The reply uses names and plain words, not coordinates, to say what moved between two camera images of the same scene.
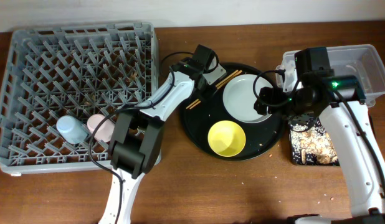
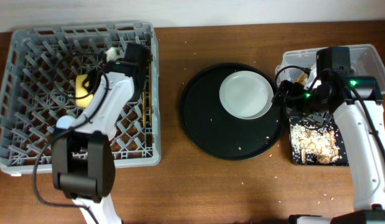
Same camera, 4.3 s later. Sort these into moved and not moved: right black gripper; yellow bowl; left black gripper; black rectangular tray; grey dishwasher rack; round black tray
Moved: right black gripper; left black gripper; yellow bowl
Not moved: black rectangular tray; round black tray; grey dishwasher rack
